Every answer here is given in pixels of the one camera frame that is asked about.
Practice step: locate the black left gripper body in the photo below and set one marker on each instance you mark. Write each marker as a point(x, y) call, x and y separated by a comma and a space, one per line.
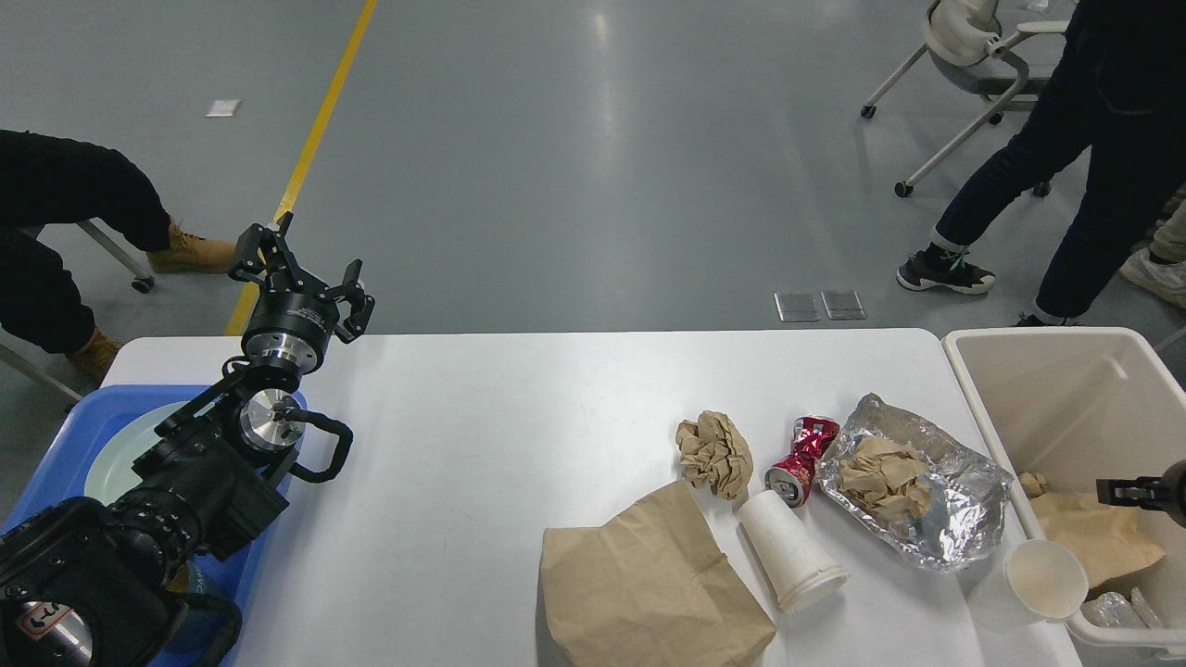
point(292, 327)

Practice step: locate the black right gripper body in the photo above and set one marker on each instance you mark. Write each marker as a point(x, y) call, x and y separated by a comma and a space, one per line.
point(1172, 484)

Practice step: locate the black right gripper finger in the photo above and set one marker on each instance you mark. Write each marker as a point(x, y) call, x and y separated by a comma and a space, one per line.
point(1144, 492)

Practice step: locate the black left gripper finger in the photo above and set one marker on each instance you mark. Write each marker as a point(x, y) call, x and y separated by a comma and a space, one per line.
point(352, 292)
point(261, 256)

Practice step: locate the brown paper bag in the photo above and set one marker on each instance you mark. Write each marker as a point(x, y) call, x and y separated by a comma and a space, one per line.
point(1106, 539)
point(650, 587)

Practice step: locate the green plate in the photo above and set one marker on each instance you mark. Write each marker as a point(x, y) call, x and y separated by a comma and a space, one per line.
point(111, 474)

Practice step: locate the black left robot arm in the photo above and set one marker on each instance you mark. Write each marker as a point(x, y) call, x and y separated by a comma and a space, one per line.
point(93, 584)

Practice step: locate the tan boot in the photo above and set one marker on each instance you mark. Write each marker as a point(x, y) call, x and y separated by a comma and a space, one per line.
point(191, 252)
point(97, 356)

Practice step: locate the beige plastic bin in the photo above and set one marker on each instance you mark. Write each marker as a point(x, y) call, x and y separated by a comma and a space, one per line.
point(1081, 405)

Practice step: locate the crumpled paper in bin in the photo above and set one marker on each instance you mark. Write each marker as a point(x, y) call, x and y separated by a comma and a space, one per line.
point(1033, 484)

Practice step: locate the clear plastic bottle in bin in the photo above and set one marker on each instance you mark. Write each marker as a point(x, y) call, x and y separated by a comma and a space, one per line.
point(1113, 610)

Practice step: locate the grey chair leg with caster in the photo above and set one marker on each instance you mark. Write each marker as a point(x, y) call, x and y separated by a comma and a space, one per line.
point(142, 278)

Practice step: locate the white paper cup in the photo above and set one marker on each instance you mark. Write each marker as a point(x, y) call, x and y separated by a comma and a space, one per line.
point(1038, 581)
point(800, 570)

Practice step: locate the crumpled foil wrapper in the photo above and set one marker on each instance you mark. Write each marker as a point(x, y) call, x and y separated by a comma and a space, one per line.
point(965, 521)

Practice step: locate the person in beige trousers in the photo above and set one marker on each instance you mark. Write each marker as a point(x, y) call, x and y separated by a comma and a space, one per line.
point(1159, 268)

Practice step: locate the crumpled paper in foil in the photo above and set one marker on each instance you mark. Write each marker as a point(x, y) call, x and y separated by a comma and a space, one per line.
point(888, 480)

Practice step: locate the blue plastic tray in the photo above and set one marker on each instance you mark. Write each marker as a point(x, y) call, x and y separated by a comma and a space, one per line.
point(74, 445)

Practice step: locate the person in dark jeans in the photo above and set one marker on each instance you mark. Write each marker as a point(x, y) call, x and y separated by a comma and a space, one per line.
point(1117, 94)

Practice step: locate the crushed red soda can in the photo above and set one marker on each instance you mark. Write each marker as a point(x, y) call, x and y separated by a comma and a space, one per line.
point(793, 476)

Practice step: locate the silver floor plate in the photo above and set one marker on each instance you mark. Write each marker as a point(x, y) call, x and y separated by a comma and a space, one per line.
point(796, 307)
point(843, 305)

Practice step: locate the crumpled brown paper ball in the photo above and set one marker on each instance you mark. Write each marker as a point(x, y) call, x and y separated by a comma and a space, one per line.
point(713, 454)

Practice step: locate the white office chair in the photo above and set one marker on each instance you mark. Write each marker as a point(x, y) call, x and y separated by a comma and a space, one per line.
point(969, 46)

